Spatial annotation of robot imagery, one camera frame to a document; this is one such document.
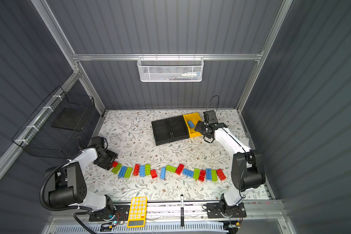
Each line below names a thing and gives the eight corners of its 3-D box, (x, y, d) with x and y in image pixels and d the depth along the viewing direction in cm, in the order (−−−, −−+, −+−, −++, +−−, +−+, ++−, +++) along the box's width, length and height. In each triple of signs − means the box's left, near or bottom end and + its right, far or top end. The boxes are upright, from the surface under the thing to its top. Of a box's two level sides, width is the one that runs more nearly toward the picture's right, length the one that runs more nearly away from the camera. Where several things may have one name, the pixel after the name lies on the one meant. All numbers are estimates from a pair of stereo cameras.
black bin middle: (173, 143, 102) (173, 137, 97) (168, 123, 114) (168, 116, 109) (189, 140, 104) (189, 134, 98) (182, 120, 116) (183, 114, 110)
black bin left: (156, 147, 101) (154, 142, 95) (152, 126, 113) (151, 120, 107) (173, 143, 103) (173, 138, 97) (168, 123, 115) (167, 117, 109)
